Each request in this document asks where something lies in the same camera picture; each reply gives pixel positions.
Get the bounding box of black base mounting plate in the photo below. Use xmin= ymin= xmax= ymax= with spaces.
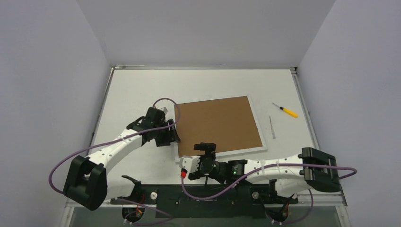
xmin=111 ymin=184 xmax=298 ymax=218

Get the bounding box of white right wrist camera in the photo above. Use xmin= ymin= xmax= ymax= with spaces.
xmin=179 ymin=156 xmax=200 ymax=178

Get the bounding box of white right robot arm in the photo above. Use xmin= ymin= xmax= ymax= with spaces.
xmin=179 ymin=143 xmax=341 ymax=203

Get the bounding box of yellow handle screwdriver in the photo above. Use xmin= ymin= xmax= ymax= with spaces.
xmin=272 ymin=103 xmax=298 ymax=118

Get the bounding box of aluminium table front rail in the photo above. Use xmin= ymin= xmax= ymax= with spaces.
xmin=65 ymin=184 xmax=348 ymax=208

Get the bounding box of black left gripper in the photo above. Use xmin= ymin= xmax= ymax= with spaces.
xmin=153 ymin=119 xmax=180 ymax=147

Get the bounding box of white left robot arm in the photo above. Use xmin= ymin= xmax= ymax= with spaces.
xmin=62 ymin=107 xmax=180 ymax=210

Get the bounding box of white picture frame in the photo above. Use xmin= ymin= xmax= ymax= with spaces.
xmin=174 ymin=95 xmax=268 ymax=161

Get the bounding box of clear handle screwdriver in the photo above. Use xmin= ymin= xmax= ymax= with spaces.
xmin=269 ymin=116 xmax=276 ymax=140

